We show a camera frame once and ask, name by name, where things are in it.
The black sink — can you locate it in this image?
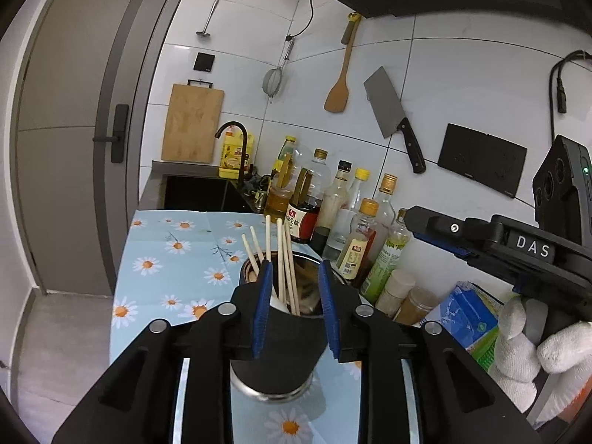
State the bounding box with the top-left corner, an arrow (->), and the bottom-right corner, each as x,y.
162,175 -> 255,213

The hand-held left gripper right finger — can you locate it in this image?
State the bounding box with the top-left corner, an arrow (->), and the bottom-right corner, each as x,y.
318,260 -> 542,444

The black door lock handle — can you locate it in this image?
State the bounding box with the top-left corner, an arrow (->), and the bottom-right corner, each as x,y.
92,104 -> 130,164

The black wall panel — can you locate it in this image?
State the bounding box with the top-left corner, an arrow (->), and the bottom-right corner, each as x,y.
437,122 -> 528,199

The gold cap clear bottle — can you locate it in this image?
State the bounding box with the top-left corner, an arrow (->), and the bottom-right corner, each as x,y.
372,173 -> 399,241

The yellow detergent jug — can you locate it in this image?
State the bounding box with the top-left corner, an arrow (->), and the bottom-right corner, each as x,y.
218,130 -> 255,179

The metal mesh strainer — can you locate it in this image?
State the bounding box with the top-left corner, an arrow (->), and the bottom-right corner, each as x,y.
263,37 -> 296,103

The white and blue bag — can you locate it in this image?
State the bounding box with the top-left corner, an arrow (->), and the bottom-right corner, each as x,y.
422,280 -> 506,350

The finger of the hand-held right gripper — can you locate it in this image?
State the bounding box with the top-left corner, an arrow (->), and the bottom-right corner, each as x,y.
397,205 -> 504,247
413,232 -> 473,260

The white lid spice jar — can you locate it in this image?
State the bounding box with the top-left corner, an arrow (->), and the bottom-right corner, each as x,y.
374,268 -> 417,317

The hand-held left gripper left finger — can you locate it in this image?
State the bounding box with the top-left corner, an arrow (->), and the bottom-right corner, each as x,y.
51,261 -> 272,444

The green label oil bottle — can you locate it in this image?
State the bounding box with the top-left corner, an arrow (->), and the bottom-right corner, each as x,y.
358,208 -> 412,303

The metal ladle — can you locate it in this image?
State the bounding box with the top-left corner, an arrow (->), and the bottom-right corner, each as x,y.
195,0 -> 222,39

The blue daisy print tablecloth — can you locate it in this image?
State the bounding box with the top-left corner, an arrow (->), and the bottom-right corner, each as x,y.
110,209 -> 371,444

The thin black cord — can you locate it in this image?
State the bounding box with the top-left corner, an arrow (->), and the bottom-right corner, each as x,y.
284,0 -> 316,41

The large clear oil bottle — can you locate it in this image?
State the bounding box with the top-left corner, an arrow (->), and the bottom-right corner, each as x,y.
293,145 -> 333,209

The grey door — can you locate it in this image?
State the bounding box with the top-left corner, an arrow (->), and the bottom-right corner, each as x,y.
14,0 -> 186,297

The black curved faucet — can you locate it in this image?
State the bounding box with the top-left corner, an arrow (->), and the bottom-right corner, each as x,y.
213,121 -> 251,183

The dark sauce bottle tan label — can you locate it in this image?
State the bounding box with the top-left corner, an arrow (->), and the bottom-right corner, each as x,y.
335,198 -> 380,283

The red label soy sauce bottle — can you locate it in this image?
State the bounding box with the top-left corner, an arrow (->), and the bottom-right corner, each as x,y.
283,199 -> 321,245

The wooden cutting board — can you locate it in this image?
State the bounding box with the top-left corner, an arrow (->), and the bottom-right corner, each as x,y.
160,83 -> 225,165

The yellow cap clear bottle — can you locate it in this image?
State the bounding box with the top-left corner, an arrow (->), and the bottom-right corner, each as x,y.
324,168 -> 371,260

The brown spice jar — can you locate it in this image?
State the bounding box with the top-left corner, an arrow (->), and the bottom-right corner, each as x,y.
393,286 -> 439,327

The person's right hand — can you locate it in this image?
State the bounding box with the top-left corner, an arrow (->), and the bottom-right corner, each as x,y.
488,295 -> 592,427

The black handled cleaver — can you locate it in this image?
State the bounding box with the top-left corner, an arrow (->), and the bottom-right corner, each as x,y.
363,65 -> 427,175

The black cylindrical utensil holder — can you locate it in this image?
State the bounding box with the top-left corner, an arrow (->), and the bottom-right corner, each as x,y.
230,254 -> 325,403

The thick black power cable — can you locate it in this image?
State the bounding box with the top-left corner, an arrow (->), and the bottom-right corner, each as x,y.
549,49 -> 592,139

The bundle of wooden chopsticks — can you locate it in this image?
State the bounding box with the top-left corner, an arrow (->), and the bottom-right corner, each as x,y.
241,215 -> 301,317

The black cap sauce bottle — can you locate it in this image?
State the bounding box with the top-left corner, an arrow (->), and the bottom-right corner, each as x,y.
311,159 -> 354,256

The wooden spatula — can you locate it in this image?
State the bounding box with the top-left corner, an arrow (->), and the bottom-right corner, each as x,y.
323,11 -> 361,114

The yellow cap oil jug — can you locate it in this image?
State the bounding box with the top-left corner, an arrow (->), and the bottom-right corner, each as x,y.
263,135 -> 299,216

